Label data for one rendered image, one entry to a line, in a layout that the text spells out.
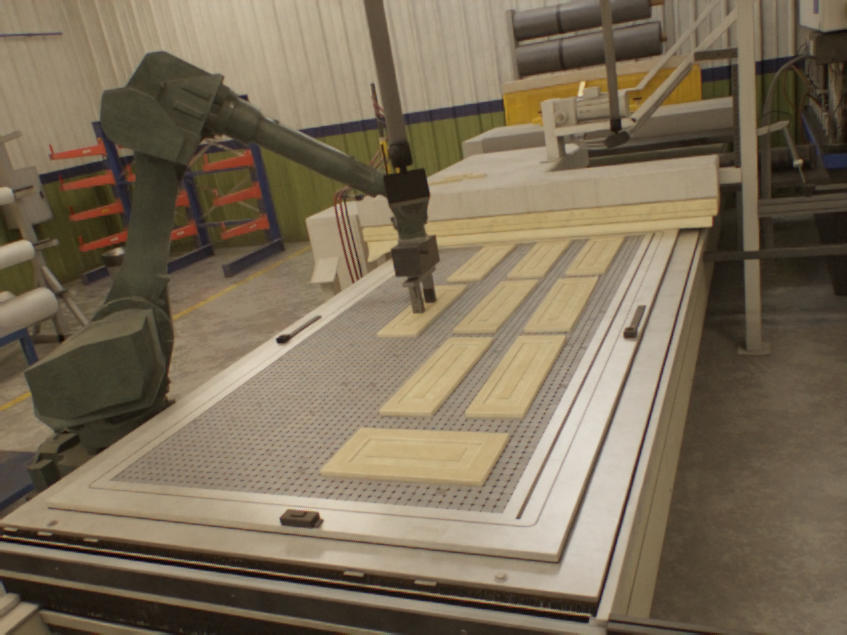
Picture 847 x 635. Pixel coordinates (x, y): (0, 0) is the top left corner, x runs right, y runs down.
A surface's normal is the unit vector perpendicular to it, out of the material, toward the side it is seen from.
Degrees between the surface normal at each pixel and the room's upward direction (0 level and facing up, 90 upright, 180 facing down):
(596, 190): 90
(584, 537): 0
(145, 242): 81
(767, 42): 90
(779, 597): 0
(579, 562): 0
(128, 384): 90
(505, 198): 90
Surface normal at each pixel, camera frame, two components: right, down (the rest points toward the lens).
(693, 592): -0.16, -0.93
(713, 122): -0.37, 0.37
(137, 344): 0.86, 0.04
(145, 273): 0.30, 0.11
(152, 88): 0.74, 0.11
